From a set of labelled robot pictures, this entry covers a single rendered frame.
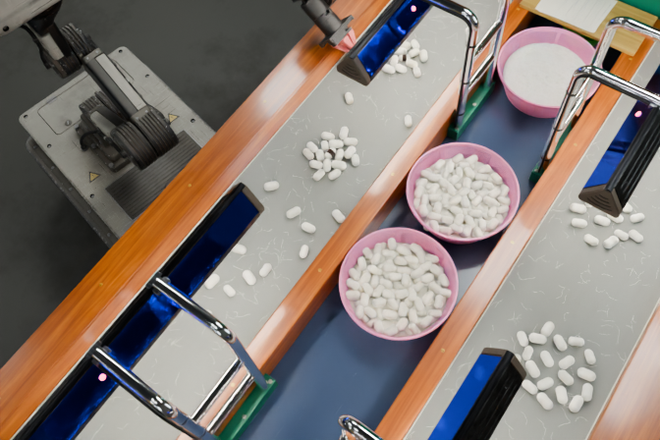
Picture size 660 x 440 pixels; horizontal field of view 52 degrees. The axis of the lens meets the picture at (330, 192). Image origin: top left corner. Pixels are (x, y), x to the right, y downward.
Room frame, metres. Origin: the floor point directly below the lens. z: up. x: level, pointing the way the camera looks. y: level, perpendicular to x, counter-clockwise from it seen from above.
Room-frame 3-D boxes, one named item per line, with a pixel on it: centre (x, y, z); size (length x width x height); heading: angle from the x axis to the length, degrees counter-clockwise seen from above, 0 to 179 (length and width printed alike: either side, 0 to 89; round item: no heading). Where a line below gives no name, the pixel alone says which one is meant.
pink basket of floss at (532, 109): (1.06, -0.61, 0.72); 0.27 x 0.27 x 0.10
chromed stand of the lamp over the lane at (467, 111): (1.07, -0.35, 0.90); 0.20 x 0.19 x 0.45; 137
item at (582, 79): (0.79, -0.64, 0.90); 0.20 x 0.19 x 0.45; 137
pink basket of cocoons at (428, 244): (0.53, -0.12, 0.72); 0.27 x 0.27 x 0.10
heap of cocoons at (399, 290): (0.54, -0.12, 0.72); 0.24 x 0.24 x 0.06
